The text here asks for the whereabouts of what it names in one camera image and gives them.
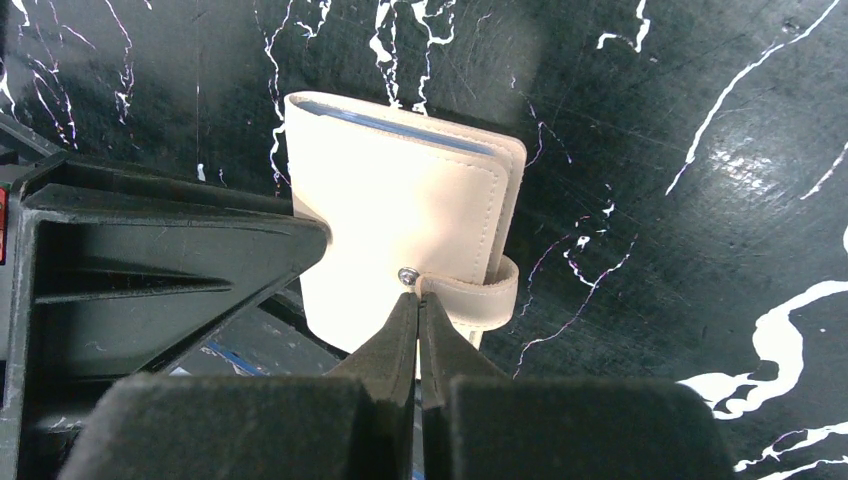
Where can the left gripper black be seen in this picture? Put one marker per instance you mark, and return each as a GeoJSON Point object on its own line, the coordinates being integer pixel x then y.
{"type": "Point", "coordinates": [110, 269]}

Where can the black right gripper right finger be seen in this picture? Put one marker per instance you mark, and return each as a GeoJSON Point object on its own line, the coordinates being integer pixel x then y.
{"type": "Point", "coordinates": [445, 354]}

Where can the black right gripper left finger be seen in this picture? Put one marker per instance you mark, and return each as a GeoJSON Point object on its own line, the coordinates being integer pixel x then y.
{"type": "Point", "coordinates": [386, 363]}

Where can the tan card holder with sleeves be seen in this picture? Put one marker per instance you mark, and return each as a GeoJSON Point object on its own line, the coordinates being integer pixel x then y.
{"type": "Point", "coordinates": [412, 204]}

